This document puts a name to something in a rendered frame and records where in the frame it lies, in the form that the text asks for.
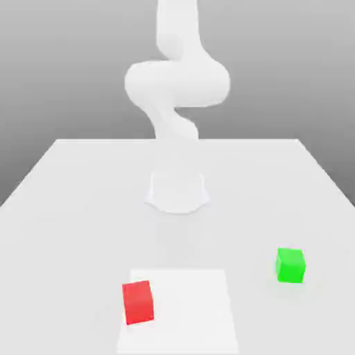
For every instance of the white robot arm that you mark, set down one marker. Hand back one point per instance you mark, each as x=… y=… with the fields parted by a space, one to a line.
x=177 y=83

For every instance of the small red cube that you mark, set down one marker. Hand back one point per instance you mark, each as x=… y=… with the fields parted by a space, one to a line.
x=138 y=302

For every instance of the small green cube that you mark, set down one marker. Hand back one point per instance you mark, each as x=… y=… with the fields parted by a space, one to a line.
x=290 y=265

